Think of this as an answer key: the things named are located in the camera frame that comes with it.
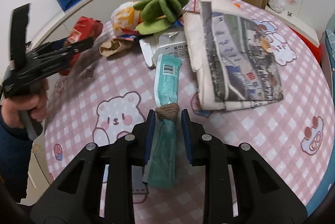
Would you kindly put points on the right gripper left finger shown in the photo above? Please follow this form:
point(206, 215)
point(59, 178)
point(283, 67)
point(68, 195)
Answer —
point(96, 186)

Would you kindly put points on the left human hand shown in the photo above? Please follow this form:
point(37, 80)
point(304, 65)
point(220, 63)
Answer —
point(36, 103)

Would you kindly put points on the green plush toy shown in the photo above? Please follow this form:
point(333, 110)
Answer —
point(158, 15)

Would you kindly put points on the teal plastic wrapper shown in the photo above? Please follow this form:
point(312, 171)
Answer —
point(160, 170)

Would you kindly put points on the red snack bag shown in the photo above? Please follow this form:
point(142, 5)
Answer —
point(84, 28)

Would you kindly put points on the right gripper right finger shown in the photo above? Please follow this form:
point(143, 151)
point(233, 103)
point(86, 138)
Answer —
point(240, 186)

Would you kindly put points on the blue white carton box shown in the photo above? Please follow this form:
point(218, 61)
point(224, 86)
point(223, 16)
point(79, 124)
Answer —
point(169, 43)

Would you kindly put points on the pink checkered tablecloth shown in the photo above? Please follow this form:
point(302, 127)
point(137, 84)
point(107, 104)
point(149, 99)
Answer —
point(295, 136)

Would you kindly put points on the red white storage bench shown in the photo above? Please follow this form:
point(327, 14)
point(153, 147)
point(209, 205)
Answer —
point(304, 31)

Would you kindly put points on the newspaper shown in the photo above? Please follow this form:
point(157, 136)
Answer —
point(231, 55)

